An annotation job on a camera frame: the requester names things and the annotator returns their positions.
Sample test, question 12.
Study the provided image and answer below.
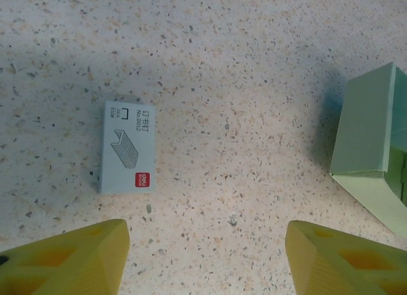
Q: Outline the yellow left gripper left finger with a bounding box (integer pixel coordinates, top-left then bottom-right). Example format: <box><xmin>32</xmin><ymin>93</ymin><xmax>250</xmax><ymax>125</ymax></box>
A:
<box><xmin>0</xmin><ymin>218</ymin><xmax>130</xmax><ymax>295</ymax></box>

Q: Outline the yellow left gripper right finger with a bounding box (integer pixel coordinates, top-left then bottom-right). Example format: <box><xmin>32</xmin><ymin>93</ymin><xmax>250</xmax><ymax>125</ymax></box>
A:
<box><xmin>285</xmin><ymin>220</ymin><xmax>407</xmax><ymax>295</ymax></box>

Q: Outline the small grey staple box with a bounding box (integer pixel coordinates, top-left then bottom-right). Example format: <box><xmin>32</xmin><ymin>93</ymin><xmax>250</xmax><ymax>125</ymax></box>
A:
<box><xmin>97</xmin><ymin>100</ymin><xmax>156</xmax><ymax>195</ymax></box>

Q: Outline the light green paper box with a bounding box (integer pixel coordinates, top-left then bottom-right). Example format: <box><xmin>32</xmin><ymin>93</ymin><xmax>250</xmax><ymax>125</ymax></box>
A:
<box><xmin>329</xmin><ymin>61</ymin><xmax>407</xmax><ymax>245</ymax></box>

